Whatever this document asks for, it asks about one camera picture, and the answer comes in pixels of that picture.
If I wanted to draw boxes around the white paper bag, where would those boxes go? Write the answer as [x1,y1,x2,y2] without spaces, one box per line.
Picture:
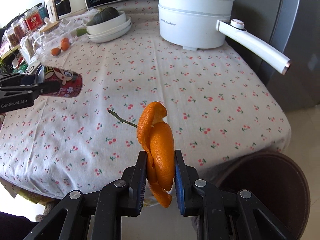
[19,35,36,63]

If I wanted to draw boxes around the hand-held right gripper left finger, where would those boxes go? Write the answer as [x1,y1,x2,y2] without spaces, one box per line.
[24,151,148,240]

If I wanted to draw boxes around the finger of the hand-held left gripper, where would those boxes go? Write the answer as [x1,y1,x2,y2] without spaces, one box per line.
[0,80,61,97]
[0,74,37,85]

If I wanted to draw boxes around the red label jar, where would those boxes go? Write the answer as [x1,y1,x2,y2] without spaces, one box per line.
[25,9,42,30]

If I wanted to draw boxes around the grey refrigerator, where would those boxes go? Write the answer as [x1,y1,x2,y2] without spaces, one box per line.
[212,0,320,113]

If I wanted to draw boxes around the dark cloth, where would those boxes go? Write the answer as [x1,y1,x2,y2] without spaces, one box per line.
[0,211,38,240]

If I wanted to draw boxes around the orange peel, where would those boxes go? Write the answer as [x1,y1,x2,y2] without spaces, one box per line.
[137,102,175,208]

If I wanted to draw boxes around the clear spice jar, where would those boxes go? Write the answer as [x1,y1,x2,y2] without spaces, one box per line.
[6,27,18,45]
[12,17,28,36]

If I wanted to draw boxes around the white plate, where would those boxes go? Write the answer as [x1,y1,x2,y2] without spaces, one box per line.
[87,20,132,43]

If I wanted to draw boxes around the cherry print tablecloth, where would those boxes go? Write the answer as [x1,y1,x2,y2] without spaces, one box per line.
[0,0,292,198]

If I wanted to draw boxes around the red cartoon drink can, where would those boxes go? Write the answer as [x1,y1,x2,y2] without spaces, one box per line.
[37,65,83,98]

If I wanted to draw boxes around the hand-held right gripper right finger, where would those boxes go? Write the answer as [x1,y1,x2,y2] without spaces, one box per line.
[174,149,298,240]

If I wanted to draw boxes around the small brown twig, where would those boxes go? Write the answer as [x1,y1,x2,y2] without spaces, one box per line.
[108,108,138,128]

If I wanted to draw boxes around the dark green pumpkin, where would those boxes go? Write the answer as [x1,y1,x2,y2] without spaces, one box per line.
[93,7,120,26]

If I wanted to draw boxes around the white electric cooking pot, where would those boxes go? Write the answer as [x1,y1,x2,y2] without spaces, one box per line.
[156,0,291,75]

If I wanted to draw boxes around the stacked white bowls with squash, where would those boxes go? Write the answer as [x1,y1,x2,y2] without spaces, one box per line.
[87,16,132,40]

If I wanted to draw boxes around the brown plastic bin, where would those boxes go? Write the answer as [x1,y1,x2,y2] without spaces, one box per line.
[191,151,311,240]

